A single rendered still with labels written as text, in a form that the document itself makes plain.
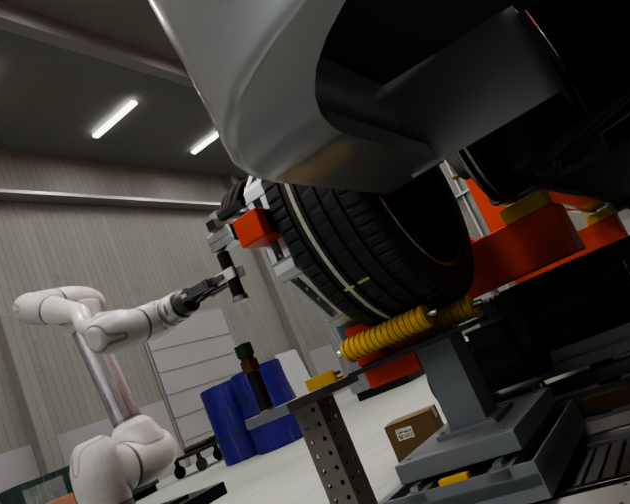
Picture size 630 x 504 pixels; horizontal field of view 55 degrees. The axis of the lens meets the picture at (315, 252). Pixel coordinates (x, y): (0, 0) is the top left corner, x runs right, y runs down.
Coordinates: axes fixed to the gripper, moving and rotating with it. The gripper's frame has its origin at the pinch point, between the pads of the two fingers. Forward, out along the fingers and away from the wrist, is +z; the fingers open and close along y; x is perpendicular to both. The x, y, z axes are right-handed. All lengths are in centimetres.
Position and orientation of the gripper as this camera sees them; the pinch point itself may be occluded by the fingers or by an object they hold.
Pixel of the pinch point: (230, 275)
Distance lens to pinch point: 167.2
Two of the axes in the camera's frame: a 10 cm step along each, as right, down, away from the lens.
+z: 7.6, -4.3, -4.8
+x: -3.9, -9.0, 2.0
